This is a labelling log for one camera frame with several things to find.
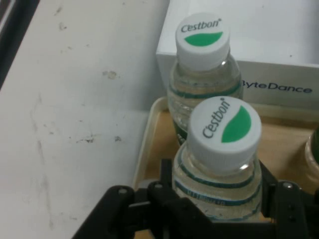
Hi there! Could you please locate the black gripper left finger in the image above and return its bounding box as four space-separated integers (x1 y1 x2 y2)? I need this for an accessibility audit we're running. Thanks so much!
72 159 212 239

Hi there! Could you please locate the wooden tray cream rim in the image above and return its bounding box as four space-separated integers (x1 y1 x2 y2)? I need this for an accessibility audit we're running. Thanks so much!
133 97 319 222

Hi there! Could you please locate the water bottle green label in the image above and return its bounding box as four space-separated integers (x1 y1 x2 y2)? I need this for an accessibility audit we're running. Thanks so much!
171 96 264 224
304 128 319 185
166 11 244 147

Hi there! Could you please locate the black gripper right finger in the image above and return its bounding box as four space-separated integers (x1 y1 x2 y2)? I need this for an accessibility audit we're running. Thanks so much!
249 161 319 239

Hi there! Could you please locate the long aluminium frame rail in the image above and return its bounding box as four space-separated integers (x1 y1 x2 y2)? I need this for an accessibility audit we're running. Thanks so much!
0 0 40 90

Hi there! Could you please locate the blue and white cardboard box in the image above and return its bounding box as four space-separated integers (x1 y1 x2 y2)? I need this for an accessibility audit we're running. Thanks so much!
156 0 319 110

